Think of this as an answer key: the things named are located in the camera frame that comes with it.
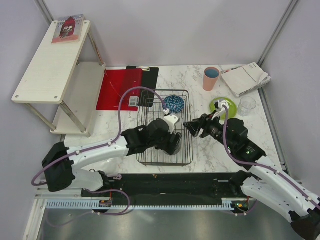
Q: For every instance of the light blue plastic cup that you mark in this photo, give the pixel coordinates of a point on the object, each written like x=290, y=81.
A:
x=212, y=73

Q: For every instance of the white two-tier shelf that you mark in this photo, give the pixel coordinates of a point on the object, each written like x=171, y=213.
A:
x=62, y=83

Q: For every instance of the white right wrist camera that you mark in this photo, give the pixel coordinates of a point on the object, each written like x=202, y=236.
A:
x=221, y=107

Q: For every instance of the clear glass tumbler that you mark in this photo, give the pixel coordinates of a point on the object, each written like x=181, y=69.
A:
x=246, y=105

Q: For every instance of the white spiral notebook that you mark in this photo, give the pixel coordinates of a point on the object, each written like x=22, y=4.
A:
x=245, y=79

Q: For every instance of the pink plastic cup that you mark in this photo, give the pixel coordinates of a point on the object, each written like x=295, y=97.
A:
x=209, y=83

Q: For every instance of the red transparent plastic folder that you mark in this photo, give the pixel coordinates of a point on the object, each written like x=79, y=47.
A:
x=115, y=84

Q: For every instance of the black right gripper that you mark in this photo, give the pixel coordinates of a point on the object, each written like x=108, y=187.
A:
x=206, y=121

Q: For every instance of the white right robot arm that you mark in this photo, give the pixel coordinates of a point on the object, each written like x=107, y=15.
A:
x=261, y=179

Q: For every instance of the blue patterned ceramic bowl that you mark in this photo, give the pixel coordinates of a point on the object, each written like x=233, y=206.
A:
x=174, y=103

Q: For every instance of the lime green plastic plate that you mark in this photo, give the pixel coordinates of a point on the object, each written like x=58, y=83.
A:
x=232, y=106

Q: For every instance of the black wire dish rack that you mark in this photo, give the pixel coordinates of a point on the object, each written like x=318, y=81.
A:
x=162, y=118

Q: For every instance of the dark green ceramic mug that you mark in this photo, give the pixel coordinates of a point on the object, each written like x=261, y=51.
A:
x=176, y=151

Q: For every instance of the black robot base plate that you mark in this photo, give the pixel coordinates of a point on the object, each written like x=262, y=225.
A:
x=171, y=189

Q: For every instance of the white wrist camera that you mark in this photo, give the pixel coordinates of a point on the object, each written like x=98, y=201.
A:
x=221, y=107
x=170, y=119

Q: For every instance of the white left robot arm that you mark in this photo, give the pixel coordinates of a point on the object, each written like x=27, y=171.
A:
x=64, y=166

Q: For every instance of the red illustrated book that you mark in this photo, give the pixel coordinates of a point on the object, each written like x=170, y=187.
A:
x=68, y=29

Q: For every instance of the black clipboard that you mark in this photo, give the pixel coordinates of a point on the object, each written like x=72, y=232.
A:
x=149, y=80

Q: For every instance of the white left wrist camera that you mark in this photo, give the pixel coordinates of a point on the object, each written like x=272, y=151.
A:
x=170, y=119

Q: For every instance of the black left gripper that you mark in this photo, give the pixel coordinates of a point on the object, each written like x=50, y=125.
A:
x=169, y=146

